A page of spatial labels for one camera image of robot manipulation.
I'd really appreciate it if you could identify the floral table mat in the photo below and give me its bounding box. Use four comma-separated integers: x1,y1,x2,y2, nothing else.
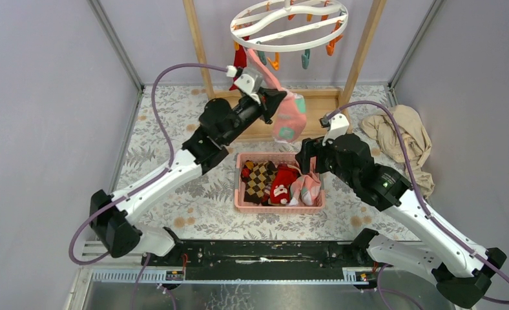
117,86,416,242

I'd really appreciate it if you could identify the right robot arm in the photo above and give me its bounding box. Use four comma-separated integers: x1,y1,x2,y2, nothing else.
295,134,507,308

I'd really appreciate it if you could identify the brown argyle sock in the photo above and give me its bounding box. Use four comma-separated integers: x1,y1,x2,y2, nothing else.
243,161,277,205

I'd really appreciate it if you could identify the black red yellow argyle sock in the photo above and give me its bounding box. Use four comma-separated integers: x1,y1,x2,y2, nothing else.
240,160,255,182

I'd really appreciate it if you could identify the purple cable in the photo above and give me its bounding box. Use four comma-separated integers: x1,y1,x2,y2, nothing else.
322,99,509,310
68,63,234,310

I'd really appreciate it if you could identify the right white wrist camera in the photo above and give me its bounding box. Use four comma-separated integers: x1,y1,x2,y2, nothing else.
320,112,349,146

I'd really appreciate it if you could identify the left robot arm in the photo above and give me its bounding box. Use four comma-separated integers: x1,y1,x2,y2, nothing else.
90,87,287,265

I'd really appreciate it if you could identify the beige crumpled cloth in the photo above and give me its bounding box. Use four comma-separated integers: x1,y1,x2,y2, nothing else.
360,105,435,198

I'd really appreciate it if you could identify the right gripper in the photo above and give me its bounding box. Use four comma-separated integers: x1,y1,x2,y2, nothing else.
294,136,357,189

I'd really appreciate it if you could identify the white round clip hanger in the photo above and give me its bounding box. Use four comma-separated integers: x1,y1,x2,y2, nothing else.
229,0,349,53

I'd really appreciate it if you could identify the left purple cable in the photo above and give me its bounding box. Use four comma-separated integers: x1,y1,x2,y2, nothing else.
68,63,234,310

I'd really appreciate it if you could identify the pink plastic basket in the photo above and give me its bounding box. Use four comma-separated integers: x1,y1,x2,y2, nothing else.
234,152,326,214

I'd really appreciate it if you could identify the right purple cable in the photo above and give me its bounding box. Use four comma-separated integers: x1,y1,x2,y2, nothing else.
322,99,509,310

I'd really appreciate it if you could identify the wooden hanger stand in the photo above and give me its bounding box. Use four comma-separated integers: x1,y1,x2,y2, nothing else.
182,0,388,142

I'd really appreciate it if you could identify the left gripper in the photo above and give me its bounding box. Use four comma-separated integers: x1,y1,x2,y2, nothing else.
220,86,285,145

